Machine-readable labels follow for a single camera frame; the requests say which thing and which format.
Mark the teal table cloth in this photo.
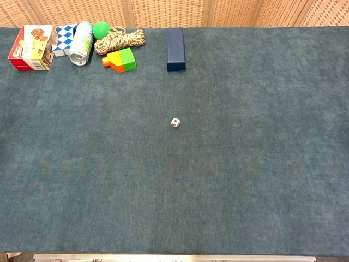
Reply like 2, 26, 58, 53
0, 26, 349, 257

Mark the long navy blue box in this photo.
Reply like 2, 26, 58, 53
166, 27, 186, 73

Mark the green toy building block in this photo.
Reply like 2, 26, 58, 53
118, 47, 137, 72

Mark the orange toy building block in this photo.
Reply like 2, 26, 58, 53
101, 50, 127, 74

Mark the woven bamboo folding screen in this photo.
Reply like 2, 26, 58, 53
0, 0, 349, 28

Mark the green ball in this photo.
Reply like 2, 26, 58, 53
92, 21, 112, 40

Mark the white green drink can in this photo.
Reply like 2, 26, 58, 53
68, 21, 94, 66

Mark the blue white snake cube puzzle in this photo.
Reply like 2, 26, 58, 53
51, 23, 79, 57

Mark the red and white snack box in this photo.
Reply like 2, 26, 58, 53
7, 25, 58, 72

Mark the beige brown rope bundle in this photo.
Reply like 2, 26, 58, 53
94, 26, 146, 56

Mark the aluminium profile rail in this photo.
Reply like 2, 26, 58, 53
33, 253, 317, 262

